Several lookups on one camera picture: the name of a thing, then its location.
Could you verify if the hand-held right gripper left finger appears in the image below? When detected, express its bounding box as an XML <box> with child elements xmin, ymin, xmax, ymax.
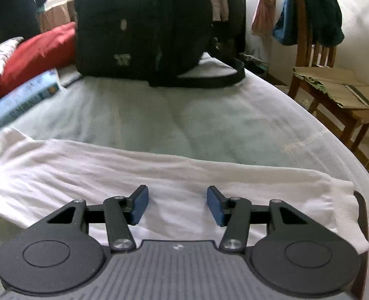
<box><xmin>34</xmin><ymin>184</ymin><xmax>149</xmax><ymax>252</ymax></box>

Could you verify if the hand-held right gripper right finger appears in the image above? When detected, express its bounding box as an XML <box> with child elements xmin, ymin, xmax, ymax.
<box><xmin>206</xmin><ymin>186</ymin><xmax>326</xmax><ymax>254</ymax></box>

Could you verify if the white printed sweatshirt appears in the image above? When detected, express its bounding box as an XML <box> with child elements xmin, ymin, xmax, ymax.
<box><xmin>0</xmin><ymin>127</ymin><xmax>369</xmax><ymax>255</ymax></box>

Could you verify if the wooden chair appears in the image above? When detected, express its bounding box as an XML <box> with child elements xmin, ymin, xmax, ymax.
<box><xmin>288</xmin><ymin>0</ymin><xmax>369</xmax><ymax>152</ymax></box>

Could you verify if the blue book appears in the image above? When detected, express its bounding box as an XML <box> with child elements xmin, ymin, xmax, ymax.
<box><xmin>0</xmin><ymin>69</ymin><xmax>62</xmax><ymax>136</ymax></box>

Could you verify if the folded cardboard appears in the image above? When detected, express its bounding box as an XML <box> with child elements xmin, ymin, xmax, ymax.
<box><xmin>292</xmin><ymin>66</ymin><xmax>369</xmax><ymax>110</ymax></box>

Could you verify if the black backpack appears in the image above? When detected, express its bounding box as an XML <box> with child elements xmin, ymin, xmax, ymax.
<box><xmin>73</xmin><ymin>0</ymin><xmax>246</xmax><ymax>89</ymax></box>

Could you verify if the long red blanket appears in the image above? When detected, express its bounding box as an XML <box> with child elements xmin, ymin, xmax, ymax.
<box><xmin>0</xmin><ymin>22</ymin><xmax>77</xmax><ymax>99</ymax></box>

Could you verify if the blue garment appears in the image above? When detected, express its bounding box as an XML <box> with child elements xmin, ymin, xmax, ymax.
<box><xmin>272</xmin><ymin>0</ymin><xmax>301</xmax><ymax>46</ymax></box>

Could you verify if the pink bag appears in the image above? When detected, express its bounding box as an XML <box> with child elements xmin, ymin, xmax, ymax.
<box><xmin>251</xmin><ymin>0</ymin><xmax>279</xmax><ymax>36</ymax></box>

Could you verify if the cardboard box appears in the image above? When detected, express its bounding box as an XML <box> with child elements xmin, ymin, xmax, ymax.
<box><xmin>36</xmin><ymin>0</ymin><xmax>77</xmax><ymax>33</ymax></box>

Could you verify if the dark green garment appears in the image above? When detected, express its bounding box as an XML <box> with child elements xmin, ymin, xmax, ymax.
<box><xmin>289</xmin><ymin>0</ymin><xmax>345</xmax><ymax>48</ymax></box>

